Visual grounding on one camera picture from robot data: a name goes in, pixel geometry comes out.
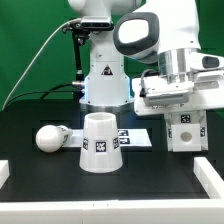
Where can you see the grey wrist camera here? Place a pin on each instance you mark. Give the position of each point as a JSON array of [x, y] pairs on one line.
[[157, 91]]

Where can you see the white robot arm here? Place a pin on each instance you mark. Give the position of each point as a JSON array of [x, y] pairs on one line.
[[152, 49]]

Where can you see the black camera on stand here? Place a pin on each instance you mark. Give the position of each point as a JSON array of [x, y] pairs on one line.
[[81, 28]]

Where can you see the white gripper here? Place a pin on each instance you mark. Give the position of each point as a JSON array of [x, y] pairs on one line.
[[208, 93]]

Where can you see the white L-shaped fence wall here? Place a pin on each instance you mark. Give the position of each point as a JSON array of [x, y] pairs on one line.
[[170, 211]]

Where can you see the white square lamp base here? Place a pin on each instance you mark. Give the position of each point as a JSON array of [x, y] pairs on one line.
[[186, 131]]

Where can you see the white lamp bulb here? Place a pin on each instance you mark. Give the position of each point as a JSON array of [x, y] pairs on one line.
[[51, 138]]

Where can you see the white marker tag sheet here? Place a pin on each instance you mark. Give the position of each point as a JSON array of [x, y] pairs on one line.
[[127, 137]]

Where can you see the white conical lamp shade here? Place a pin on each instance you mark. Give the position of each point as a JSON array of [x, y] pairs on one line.
[[100, 150]]

